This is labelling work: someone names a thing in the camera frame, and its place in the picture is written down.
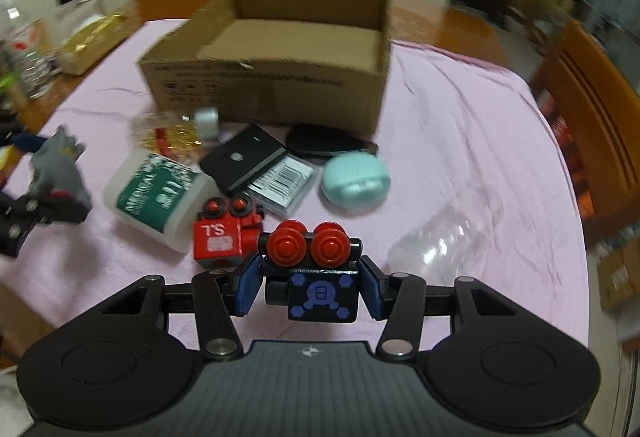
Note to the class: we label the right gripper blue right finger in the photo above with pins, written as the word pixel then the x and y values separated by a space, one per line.
pixel 375 289

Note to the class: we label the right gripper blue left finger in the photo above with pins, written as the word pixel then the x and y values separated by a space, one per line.
pixel 245 284

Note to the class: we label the grey plush toy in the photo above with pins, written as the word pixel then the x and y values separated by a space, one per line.
pixel 57 182

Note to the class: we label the red toy train block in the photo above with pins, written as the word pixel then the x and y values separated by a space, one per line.
pixel 227 231

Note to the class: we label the blue black toy train block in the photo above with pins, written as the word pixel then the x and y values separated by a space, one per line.
pixel 313 274

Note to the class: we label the clear plastic cup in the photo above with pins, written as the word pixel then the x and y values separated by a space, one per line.
pixel 452 240

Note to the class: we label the clear refill case with barcode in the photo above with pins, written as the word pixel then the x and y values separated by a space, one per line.
pixel 283 186

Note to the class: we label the mint green earbud case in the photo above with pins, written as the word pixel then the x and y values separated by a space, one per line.
pixel 355 181

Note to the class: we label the white green medical bottle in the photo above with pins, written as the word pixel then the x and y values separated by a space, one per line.
pixel 159 197

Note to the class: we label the black square device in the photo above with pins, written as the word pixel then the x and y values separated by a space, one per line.
pixel 242 159

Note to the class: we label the black oval case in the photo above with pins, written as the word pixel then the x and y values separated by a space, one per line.
pixel 322 143

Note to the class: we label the gold capsule bottle silver cap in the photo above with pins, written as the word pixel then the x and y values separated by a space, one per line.
pixel 182 137

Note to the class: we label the pink table cloth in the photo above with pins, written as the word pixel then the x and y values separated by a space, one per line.
pixel 448 124

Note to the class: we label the plastic water bottle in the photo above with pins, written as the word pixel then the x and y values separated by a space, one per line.
pixel 24 42

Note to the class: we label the gold tissue pack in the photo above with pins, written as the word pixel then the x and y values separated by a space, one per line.
pixel 89 46

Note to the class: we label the clear jar black lid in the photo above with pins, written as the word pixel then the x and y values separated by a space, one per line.
pixel 73 16

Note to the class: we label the brown cardboard box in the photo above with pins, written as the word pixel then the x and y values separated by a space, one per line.
pixel 319 62

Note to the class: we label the wooden chair at right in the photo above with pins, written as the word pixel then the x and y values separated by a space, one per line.
pixel 602 114

